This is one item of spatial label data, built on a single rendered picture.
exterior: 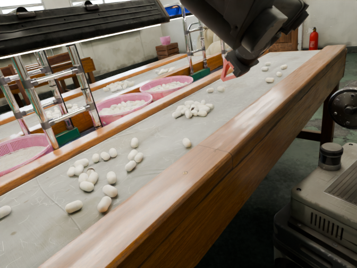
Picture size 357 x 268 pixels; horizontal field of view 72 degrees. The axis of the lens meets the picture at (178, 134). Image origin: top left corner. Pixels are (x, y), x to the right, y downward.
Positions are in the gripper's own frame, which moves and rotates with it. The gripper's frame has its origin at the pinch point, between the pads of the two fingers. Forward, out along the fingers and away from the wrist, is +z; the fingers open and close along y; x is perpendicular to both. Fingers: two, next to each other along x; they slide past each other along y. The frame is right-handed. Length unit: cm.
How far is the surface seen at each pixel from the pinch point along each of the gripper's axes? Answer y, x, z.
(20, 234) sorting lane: 61, 4, 13
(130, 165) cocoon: 36.2, 5.4, 9.9
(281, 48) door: -445, -43, 171
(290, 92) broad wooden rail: -19.1, 15.8, -3.1
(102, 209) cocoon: 48.5, 10.0, 4.6
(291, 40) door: -446, -40, 148
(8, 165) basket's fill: 54, -19, 41
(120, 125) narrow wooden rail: 22.5, -9.5, 27.1
